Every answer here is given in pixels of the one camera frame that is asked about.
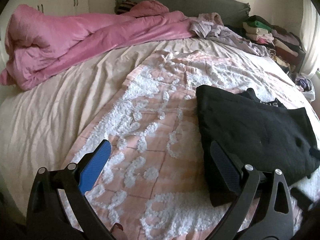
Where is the pink white floral blanket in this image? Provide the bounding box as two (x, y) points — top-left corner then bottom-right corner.
(65, 49), (319, 239)

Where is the dark striped pillow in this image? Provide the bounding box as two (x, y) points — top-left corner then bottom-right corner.
(115, 0), (137, 15)

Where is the white curtain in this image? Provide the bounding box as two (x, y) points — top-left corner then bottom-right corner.
(300, 0), (319, 78)

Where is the lilac crumpled garment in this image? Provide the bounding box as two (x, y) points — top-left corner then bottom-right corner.
(189, 12), (269, 57)

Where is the pink duvet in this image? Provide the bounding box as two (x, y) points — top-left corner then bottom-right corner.
(1, 0), (192, 91)

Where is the black sweater with orange cuffs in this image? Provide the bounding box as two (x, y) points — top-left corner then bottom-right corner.
(196, 85), (319, 207)

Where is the stack of folded clothes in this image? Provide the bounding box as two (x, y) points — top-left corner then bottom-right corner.
(242, 15), (305, 73)

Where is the person's hand under gripper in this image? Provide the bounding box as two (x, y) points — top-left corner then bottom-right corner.
(111, 223), (128, 240)

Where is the white plastic bag with clothes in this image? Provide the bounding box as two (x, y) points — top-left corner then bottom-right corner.
(295, 76), (316, 102)

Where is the beige bed sheet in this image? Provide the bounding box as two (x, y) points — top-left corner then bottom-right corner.
(1, 38), (268, 222)

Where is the grey green headboard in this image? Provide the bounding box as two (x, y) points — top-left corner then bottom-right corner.
(114, 0), (251, 28)

